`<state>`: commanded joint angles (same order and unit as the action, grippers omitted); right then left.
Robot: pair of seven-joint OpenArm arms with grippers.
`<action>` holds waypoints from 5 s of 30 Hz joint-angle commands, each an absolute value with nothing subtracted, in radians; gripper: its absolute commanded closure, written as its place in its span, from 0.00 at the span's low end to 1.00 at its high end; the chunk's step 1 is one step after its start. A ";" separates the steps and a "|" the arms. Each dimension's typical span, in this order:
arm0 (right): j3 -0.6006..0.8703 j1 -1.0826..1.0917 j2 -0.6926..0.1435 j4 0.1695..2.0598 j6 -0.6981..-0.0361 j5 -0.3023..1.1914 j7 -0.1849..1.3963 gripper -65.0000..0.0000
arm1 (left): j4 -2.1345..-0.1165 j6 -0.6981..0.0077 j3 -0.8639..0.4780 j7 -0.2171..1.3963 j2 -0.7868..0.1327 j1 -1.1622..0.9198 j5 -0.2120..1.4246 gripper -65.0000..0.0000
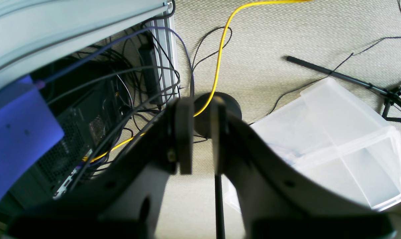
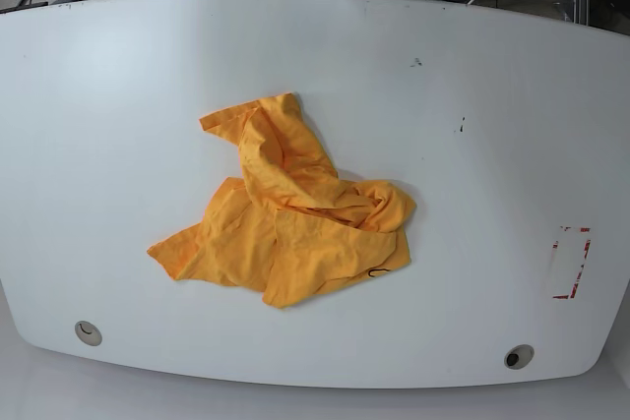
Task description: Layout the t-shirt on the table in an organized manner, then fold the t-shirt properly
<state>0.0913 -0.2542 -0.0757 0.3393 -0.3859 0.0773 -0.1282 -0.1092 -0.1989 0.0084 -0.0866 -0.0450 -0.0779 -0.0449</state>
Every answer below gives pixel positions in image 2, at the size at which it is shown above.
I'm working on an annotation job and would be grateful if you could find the orange t-shirt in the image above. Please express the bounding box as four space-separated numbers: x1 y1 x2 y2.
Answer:
148 93 415 309

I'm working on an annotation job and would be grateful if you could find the red tape rectangle marking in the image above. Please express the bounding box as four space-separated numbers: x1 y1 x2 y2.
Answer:
546 226 592 300

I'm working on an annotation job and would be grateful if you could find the left table grommet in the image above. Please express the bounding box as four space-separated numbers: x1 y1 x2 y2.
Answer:
75 321 102 347

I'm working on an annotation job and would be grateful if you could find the table grommet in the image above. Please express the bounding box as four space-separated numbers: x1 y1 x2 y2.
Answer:
75 321 102 347
504 344 535 370

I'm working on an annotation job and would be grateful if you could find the right table grommet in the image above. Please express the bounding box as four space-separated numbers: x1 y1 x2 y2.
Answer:
504 344 535 370

